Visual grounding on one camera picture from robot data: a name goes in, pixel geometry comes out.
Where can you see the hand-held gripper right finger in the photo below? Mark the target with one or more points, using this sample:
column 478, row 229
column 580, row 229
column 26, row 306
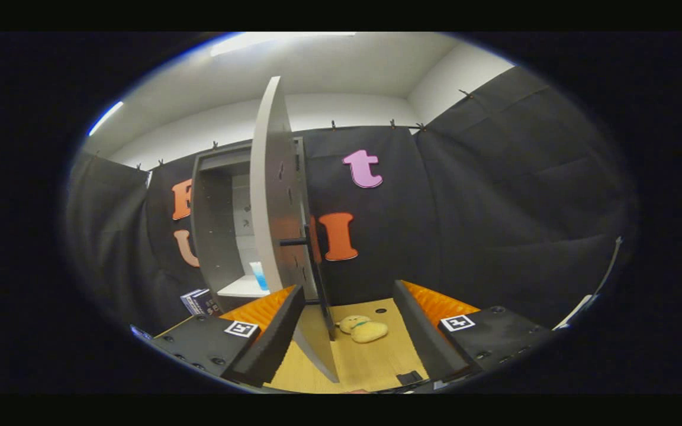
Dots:
column 421, row 337

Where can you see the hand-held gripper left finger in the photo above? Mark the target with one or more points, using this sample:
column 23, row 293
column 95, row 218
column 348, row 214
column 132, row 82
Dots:
column 276, row 337

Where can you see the white and blue tube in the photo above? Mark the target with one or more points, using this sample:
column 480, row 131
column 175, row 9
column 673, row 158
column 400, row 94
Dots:
column 258, row 277

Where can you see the white cabinet door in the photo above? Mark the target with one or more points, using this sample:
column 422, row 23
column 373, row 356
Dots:
column 267, row 207

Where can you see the small black block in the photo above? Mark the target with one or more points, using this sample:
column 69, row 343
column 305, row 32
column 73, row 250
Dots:
column 409, row 378

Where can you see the yellow plush toy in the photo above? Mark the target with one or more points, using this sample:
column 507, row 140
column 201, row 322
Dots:
column 367, row 331

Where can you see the grey cabinet shelf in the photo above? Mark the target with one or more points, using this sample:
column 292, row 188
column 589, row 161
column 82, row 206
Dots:
column 240, row 289

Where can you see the dark blue book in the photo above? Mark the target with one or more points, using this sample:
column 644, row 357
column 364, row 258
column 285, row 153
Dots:
column 208, row 303

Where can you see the light blue book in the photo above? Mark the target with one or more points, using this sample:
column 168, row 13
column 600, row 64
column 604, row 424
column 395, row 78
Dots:
column 190, row 303

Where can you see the grey cabinet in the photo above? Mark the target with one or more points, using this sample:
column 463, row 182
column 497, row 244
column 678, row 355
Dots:
column 211, row 225

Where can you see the black backdrop cloth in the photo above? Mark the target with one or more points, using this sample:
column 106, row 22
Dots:
column 495, row 207

